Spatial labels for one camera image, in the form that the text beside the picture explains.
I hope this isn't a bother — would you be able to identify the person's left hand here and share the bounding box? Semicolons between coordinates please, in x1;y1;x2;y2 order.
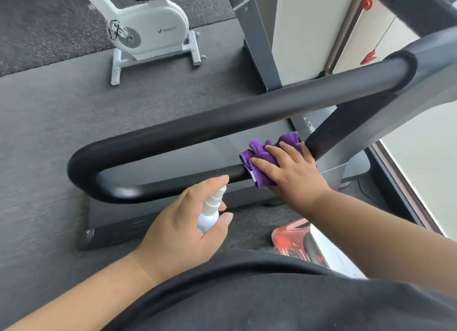
131;175;235;286

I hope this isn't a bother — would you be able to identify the person's right hand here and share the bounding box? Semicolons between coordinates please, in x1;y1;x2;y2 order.
249;140;333;216

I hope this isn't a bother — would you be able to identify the white spray bottle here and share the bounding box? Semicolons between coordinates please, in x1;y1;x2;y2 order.
197;185;228;234

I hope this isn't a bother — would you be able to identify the purple microfibre cloth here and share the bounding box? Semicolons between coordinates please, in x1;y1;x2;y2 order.
239;131;304;189

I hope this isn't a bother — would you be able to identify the person's right forearm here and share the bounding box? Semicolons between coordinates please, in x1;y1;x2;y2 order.
303;190;457;299

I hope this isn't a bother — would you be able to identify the person's left forearm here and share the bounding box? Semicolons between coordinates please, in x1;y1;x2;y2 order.
0;254;159;331

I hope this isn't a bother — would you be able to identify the grey treadmill base with uprights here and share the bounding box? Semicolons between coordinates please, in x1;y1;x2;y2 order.
77;0;374;251

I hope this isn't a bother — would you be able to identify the white plastic tub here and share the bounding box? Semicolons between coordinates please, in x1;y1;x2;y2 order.
308;223;368;280

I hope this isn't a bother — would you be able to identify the black shirt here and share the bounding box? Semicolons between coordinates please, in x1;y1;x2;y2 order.
103;249;457;331

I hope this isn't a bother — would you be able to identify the white exercise bike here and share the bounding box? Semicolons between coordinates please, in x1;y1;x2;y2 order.
53;0;206;86

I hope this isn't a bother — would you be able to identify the red safety clip with cord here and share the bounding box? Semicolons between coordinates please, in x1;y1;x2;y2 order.
359;16;397;66

